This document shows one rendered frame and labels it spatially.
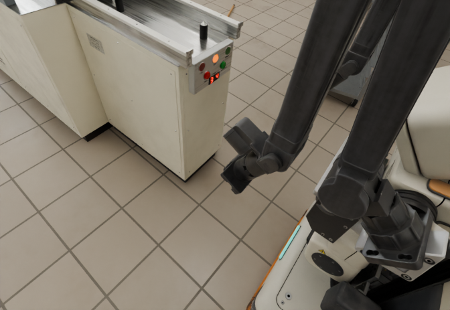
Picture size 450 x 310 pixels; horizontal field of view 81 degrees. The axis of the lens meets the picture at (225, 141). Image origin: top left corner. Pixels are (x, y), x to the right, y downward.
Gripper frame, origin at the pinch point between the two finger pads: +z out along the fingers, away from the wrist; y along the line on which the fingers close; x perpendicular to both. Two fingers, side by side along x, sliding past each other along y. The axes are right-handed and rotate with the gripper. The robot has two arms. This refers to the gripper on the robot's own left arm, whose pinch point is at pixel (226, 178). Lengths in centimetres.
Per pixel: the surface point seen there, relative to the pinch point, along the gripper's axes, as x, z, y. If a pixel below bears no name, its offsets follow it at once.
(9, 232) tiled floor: -42, 109, 53
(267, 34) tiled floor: -57, 114, -220
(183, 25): -55, 20, -44
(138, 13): -73, 30, -38
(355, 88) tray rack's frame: 34, 51, -171
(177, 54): -40.3, 8.7, -22.3
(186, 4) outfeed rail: -61, 18, -51
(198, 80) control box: -31.0, 17.3, -28.7
